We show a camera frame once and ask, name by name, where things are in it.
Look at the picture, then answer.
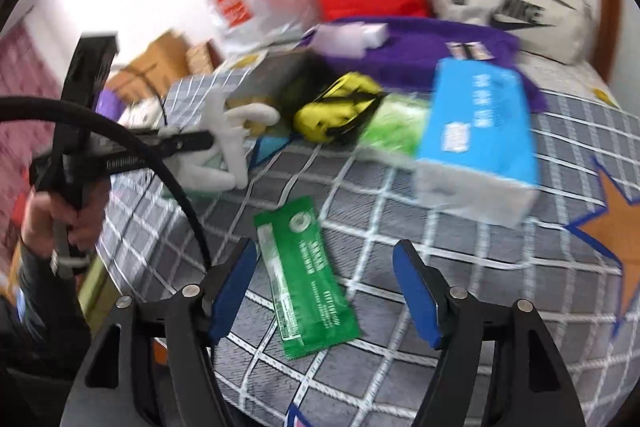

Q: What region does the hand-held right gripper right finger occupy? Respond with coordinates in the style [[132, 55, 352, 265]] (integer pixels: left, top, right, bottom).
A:
[[392, 240, 587, 427]]

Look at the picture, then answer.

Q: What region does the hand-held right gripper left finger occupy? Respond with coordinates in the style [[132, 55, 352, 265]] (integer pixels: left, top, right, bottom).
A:
[[65, 237, 259, 427]]

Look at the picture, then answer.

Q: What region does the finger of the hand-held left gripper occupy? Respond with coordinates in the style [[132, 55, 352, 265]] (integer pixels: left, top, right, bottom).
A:
[[150, 130, 217, 158]]

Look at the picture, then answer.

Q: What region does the white plush glove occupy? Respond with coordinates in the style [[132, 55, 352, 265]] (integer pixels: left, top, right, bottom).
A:
[[187, 89, 282, 194]]

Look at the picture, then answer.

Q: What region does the green sachet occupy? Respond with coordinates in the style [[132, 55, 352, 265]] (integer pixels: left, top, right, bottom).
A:
[[252, 195, 362, 359]]

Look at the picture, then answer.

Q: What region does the white sponge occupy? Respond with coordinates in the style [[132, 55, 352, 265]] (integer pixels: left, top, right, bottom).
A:
[[311, 22, 391, 58]]

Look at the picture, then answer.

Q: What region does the person's left forearm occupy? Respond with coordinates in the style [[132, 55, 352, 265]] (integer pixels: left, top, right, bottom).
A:
[[0, 246, 97, 370]]

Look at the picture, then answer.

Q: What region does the person's left hand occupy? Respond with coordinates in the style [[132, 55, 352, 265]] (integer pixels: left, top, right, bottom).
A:
[[20, 179, 112, 259]]

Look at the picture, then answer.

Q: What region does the grey checkered blanket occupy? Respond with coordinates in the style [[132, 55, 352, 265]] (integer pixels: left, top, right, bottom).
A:
[[92, 74, 640, 427]]

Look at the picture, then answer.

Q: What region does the pink patterned cloth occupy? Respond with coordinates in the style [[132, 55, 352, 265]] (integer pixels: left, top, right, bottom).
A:
[[0, 21, 72, 249]]

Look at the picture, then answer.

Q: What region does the cardboard box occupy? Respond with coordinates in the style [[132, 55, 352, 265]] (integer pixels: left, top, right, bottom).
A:
[[106, 31, 194, 100]]

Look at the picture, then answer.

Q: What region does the patterned book box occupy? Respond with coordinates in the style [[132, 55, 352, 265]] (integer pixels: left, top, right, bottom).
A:
[[184, 41, 222, 76]]

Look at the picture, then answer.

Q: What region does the dark green tin box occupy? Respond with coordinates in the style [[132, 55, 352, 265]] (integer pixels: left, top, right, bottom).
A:
[[224, 51, 327, 138]]

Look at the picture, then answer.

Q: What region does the yellow and black fabric pouch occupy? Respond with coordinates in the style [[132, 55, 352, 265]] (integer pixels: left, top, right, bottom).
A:
[[292, 73, 387, 144]]

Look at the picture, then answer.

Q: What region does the green and white tissue packet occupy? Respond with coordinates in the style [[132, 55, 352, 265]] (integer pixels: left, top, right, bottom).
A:
[[359, 99, 432, 164]]

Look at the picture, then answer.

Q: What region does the blue tissue pack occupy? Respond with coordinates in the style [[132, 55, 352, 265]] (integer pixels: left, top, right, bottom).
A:
[[412, 58, 542, 229]]

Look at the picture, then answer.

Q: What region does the purple towel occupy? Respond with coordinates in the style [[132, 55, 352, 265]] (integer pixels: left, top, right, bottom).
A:
[[304, 17, 547, 114]]

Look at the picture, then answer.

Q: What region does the newspaper print bedsheet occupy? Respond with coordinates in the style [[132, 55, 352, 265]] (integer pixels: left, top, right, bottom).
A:
[[519, 51, 622, 108]]

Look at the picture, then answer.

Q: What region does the grey zip pouch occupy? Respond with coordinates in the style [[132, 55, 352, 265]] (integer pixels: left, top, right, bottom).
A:
[[432, 0, 597, 64]]

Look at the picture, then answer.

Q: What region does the brown wooden door frame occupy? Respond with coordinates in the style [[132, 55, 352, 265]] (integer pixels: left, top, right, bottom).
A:
[[599, 0, 627, 84]]

